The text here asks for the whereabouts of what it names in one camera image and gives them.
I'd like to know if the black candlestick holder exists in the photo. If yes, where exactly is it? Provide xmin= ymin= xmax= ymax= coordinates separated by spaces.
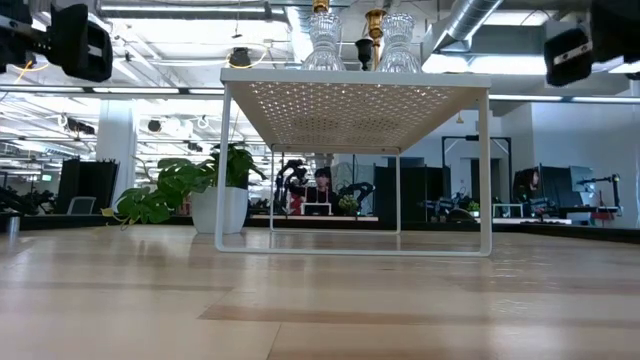
xmin=354 ymin=38 xmax=375 ymax=71

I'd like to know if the grey office chair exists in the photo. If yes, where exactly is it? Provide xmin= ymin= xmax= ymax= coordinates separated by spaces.
xmin=67 ymin=196 xmax=97 ymax=216

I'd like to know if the clear glass candlestick holder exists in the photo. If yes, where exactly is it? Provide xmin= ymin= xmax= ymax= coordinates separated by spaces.
xmin=375 ymin=12 xmax=423 ymax=74
xmin=301 ymin=10 xmax=346 ymax=72

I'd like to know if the grey computer monitor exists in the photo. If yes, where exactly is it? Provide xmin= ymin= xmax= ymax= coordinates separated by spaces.
xmin=569 ymin=165 xmax=596 ymax=194

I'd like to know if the green potted plant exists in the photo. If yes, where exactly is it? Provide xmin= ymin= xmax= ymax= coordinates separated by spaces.
xmin=102 ymin=142 xmax=269 ymax=235

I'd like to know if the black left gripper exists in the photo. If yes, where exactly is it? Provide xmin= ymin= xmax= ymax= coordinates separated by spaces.
xmin=0 ymin=0 xmax=114 ymax=84

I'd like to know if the white perforated metal shelf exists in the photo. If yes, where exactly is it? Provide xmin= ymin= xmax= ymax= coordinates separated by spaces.
xmin=214 ymin=67 xmax=494 ymax=258

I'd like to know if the black camera stand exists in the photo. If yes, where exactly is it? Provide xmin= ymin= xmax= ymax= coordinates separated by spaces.
xmin=577 ymin=173 xmax=624 ymax=217

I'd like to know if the small green background plant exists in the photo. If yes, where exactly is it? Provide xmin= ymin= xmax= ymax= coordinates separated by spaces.
xmin=338 ymin=194 xmax=360 ymax=217

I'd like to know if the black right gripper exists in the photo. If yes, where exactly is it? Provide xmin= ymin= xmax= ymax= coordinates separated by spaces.
xmin=543 ymin=0 xmax=640 ymax=88

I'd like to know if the black ceiling camera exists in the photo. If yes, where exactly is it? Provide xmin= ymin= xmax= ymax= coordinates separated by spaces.
xmin=227 ymin=46 xmax=254 ymax=70

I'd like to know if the silver ventilation duct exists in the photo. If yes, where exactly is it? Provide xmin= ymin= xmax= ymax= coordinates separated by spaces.
xmin=421 ymin=0 xmax=505 ymax=64

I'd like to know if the person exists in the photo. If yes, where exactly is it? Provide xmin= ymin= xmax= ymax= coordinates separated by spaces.
xmin=304 ymin=167 xmax=340 ymax=216

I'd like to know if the black room partition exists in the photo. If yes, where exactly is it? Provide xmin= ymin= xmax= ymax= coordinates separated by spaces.
xmin=56 ymin=158 xmax=120 ymax=215
xmin=373 ymin=164 xmax=454 ymax=224

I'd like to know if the black aluminium table frame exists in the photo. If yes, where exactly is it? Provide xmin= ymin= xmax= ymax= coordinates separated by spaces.
xmin=0 ymin=212 xmax=640 ymax=246

